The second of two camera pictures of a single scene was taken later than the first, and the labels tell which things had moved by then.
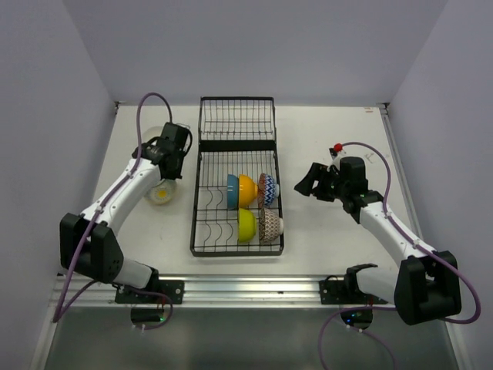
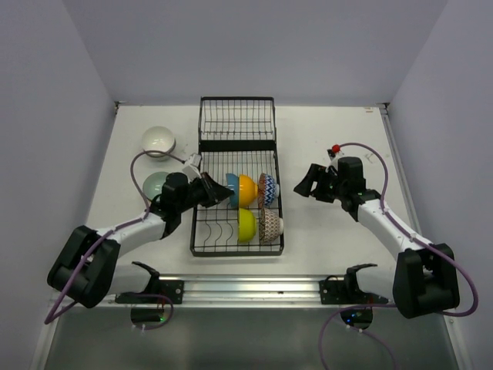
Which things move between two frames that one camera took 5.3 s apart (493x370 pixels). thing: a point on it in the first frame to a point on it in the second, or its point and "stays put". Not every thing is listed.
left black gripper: x=176 y=173 to x=214 y=193
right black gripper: x=317 y=171 stays put
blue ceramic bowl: x=233 y=192 stays put
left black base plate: x=173 y=288 stays put
